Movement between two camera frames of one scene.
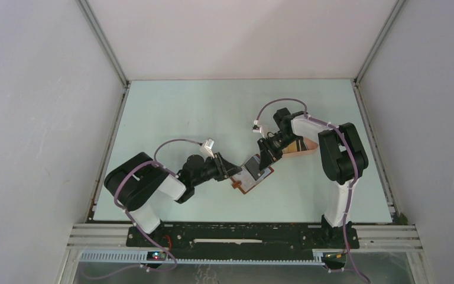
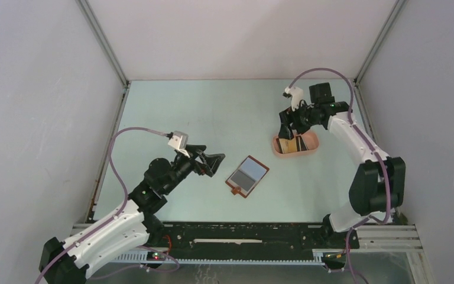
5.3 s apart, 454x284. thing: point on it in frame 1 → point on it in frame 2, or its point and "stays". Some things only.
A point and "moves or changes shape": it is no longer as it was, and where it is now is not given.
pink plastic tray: (311, 146) stays
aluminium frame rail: (367, 236) stays
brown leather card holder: (245, 181) moves or changes shape
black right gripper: (265, 160) → (292, 116)
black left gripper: (224, 168) → (210, 162)
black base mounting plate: (241, 238) stays
